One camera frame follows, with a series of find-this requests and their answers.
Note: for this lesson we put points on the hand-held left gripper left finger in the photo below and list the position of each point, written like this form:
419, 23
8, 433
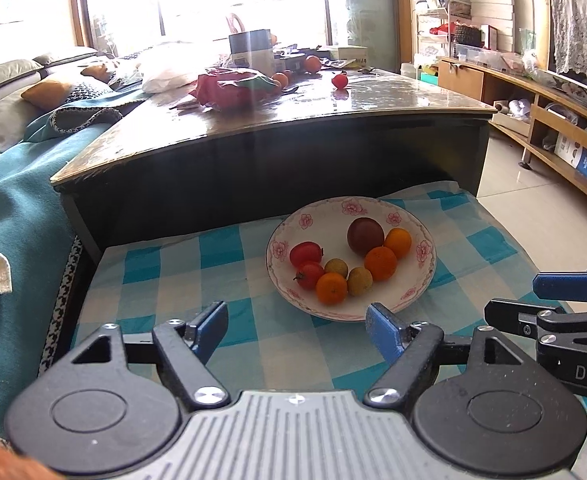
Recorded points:
211, 327

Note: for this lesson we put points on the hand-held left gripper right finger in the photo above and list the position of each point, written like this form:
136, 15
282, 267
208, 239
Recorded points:
381, 330

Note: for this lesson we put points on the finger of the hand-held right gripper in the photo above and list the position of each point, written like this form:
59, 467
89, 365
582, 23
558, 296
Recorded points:
513, 315
563, 285

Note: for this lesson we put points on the brown longan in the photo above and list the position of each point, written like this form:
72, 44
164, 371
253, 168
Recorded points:
360, 281
336, 267

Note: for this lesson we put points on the large wrinkled orange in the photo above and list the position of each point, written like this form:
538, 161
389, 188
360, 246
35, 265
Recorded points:
381, 263

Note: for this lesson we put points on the red cherry tomato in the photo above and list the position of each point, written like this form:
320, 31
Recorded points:
306, 254
340, 80
309, 275

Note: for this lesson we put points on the white plate with pink flowers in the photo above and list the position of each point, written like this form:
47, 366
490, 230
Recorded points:
323, 215

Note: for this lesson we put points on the blue checked cloth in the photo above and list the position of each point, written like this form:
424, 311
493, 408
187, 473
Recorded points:
148, 270

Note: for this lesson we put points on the dark purple round fruit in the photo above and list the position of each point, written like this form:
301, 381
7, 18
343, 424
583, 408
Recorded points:
366, 235

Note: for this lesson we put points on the blue and white carton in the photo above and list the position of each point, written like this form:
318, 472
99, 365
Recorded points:
578, 155

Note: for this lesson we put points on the dark coffee table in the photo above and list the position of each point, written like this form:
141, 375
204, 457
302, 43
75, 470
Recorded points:
273, 160

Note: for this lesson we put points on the wooden cabinet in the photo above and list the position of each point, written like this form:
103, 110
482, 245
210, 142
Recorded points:
523, 90

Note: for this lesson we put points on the teal sofa cover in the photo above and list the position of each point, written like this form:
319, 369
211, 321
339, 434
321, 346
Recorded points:
13, 210

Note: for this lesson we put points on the red plastic bag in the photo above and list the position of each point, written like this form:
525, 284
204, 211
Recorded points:
233, 87

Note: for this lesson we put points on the white plastic bag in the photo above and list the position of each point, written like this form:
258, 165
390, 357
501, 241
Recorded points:
173, 72

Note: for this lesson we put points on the dark woven basket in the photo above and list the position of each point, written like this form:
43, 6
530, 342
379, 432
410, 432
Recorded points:
467, 35

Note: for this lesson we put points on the grey box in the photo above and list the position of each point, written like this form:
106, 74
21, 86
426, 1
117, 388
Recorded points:
251, 50

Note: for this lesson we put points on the yellow cushion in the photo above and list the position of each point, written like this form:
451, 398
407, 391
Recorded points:
48, 90

